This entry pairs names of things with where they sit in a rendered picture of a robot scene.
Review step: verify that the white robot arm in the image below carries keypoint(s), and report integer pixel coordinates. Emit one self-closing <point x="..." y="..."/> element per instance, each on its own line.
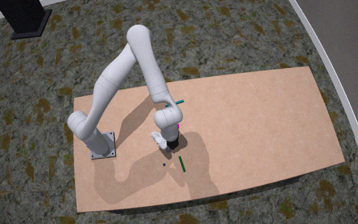
<point x="138" y="48"/>

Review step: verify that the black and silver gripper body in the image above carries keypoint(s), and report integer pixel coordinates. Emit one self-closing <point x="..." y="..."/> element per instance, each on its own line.
<point x="164" y="141"/>

